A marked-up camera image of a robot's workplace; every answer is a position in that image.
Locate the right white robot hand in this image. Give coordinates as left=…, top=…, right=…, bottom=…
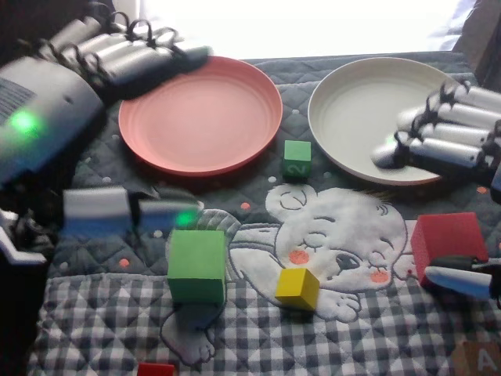
left=369, top=79, right=501, bottom=302

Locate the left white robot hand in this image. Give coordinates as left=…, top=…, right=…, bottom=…
left=0, top=10, right=213, bottom=237

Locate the large green cube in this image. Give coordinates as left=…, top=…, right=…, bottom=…
left=167, top=230, right=227, bottom=306

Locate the blurry red object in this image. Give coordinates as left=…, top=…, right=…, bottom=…
left=410, top=211, right=490, bottom=287

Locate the white plate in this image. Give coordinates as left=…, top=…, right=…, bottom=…
left=308, top=57, right=470, bottom=185

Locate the small green number cube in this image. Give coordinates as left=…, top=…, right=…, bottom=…
left=281, top=139, right=312, bottom=181

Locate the pink plate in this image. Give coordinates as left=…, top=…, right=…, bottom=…
left=117, top=55, right=283, bottom=177

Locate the yellow cube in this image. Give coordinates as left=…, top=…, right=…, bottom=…
left=274, top=268, right=321, bottom=313

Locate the small red cube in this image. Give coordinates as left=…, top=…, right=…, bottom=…
left=136, top=362, right=176, bottom=376

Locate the brown board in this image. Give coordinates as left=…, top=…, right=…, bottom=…
left=452, top=0, right=501, bottom=91

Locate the wooden letter block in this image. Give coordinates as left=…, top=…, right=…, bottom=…
left=449, top=340, right=501, bottom=376

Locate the grey bear print quilt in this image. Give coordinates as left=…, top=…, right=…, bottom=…
left=29, top=54, right=501, bottom=376

